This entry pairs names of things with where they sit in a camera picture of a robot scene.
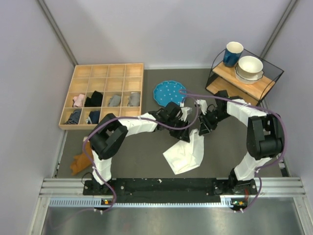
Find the light grey rolled underwear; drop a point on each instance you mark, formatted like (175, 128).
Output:
(134, 99)

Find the blue mug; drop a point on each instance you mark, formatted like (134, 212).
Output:
(232, 53)

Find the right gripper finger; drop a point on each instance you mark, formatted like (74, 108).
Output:
(202, 129)
(207, 128)

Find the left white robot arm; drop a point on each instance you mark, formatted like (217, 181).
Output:
(110, 133)

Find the pink rolled underwear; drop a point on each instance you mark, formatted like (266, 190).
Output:
(78, 101)

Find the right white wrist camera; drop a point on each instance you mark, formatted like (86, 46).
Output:
(203, 105)

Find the wooden compartment organizer box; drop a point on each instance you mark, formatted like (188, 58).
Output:
(100, 89)

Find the denim blue rolled underwear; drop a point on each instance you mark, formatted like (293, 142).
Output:
(74, 117)

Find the black wire wooden shelf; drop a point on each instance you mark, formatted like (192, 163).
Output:
(221, 78)

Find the navy rolled underwear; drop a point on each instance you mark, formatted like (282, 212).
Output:
(93, 117)

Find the orange brown cloth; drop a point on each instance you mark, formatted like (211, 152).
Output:
(81, 162)

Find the white bowl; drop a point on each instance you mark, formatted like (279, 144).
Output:
(250, 65)

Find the black rolled underwear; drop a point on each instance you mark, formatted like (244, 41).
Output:
(95, 100)

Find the blue dotted plate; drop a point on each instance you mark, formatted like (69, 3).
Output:
(168, 91)

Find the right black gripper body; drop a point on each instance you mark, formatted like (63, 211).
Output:
(211, 119)

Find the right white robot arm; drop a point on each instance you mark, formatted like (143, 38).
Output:
(265, 138)

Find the white underwear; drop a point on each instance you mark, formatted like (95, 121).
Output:
(185, 156)

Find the white scalloped dish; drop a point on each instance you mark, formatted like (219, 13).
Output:
(247, 80)

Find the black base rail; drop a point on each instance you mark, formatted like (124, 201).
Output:
(169, 190)

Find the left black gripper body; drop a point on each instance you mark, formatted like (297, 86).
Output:
(178, 124)

